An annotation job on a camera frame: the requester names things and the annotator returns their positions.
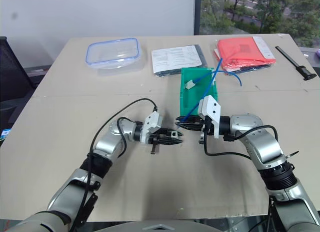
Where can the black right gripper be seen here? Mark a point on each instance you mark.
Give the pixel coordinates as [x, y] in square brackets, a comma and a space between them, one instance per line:
[197, 125]

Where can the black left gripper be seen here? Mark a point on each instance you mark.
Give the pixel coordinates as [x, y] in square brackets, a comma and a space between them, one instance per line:
[157, 139]

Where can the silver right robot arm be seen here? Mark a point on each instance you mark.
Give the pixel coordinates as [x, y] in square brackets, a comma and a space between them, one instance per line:
[265, 144]

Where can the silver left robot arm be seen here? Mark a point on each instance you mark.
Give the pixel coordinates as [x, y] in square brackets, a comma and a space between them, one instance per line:
[107, 144]

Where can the green plastic bin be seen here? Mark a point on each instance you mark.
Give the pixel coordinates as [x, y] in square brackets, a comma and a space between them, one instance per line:
[190, 99]

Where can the white coupler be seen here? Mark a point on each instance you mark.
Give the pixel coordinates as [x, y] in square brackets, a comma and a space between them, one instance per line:
[189, 84]

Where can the bag with white instruction sheet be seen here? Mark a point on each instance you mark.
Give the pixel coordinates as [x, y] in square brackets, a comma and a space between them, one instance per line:
[175, 57]

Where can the red packaged bag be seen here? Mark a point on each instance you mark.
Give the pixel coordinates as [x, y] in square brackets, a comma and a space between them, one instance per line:
[237, 51]

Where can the grey rounded robot torso shape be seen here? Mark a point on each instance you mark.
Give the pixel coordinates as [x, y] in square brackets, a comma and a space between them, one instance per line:
[160, 227]

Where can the clear container with blue lid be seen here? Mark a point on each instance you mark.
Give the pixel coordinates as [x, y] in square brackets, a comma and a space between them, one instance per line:
[112, 54]

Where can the black caliper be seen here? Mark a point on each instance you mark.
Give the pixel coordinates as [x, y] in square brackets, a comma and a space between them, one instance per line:
[298, 66]

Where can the green trees outside window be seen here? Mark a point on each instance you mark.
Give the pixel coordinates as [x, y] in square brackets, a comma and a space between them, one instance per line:
[262, 14]

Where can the small purple object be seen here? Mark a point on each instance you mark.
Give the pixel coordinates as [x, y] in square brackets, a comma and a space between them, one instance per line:
[318, 51]

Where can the small blue card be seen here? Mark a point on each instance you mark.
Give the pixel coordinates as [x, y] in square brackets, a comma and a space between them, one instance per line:
[3, 135]

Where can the black office chair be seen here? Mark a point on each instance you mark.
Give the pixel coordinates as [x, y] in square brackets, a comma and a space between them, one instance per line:
[10, 74]

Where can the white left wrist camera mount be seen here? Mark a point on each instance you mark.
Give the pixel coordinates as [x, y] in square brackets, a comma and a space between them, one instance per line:
[153, 121]

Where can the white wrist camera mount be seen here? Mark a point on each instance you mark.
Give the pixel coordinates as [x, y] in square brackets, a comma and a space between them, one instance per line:
[212, 109]
[153, 121]

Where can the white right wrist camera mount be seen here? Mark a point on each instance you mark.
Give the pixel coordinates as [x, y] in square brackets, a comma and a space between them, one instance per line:
[212, 109]

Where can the dark window frame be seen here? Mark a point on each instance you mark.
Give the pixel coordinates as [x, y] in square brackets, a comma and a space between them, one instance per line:
[197, 11]

